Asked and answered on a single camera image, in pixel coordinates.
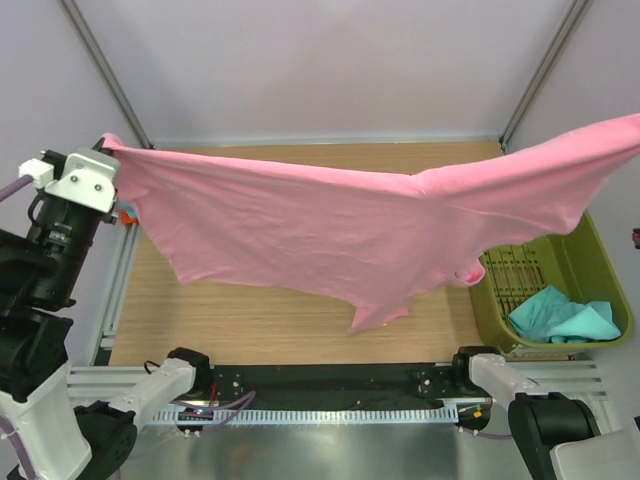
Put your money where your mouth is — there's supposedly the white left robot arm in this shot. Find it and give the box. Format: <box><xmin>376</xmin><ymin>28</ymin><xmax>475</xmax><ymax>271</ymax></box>
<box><xmin>1</xmin><ymin>192</ymin><xmax>212</xmax><ymax>479</ymax></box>

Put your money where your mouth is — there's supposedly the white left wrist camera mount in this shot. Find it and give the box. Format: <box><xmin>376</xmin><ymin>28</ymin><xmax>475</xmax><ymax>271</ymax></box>
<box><xmin>18</xmin><ymin>148</ymin><xmax>120</xmax><ymax>214</ymax></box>

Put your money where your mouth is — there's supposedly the teal t shirt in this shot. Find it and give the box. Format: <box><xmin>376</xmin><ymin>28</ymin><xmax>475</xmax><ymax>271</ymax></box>
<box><xmin>507</xmin><ymin>286</ymin><xmax>621</xmax><ymax>344</ymax></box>

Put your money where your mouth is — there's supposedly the aluminium frame rail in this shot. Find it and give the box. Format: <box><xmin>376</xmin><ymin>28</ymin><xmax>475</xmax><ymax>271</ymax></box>
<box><xmin>59</xmin><ymin>360</ymin><xmax>609</xmax><ymax>407</ymax></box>

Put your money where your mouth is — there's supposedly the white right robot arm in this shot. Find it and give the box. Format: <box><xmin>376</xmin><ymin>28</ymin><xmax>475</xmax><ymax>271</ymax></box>
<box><xmin>450</xmin><ymin>347</ymin><xmax>639</xmax><ymax>479</ymax></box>

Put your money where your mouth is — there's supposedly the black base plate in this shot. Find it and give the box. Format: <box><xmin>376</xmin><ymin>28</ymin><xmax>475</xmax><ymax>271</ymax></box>
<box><xmin>211</xmin><ymin>363</ymin><xmax>486</xmax><ymax>401</ymax></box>

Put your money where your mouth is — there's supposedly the white slotted cable duct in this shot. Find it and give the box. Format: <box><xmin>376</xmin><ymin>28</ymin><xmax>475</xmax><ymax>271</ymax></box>
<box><xmin>149</xmin><ymin>404</ymin><xmax>459</xmax><ymax>426</ymax></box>

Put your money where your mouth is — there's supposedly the folded orange t shirt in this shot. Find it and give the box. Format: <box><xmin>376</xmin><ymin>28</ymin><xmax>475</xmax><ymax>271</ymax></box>
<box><xmin>117</xmin><ymin>202</ymin><xmax>138</xmax><ymax>225</ymax></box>

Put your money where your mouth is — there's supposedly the pink t shirt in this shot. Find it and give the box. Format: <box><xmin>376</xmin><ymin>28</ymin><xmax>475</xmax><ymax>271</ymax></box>
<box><xmin>104</xmin><ymin>114</ymin><xmax>639</xmax><ymax>331</ymax></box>

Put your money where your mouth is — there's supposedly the green plastic basket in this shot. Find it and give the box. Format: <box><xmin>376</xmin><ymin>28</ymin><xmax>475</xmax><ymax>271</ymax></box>
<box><xmin>469</xmin><ymin>214</ymin><xmax>634</xmax><ymax>357</ymax></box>

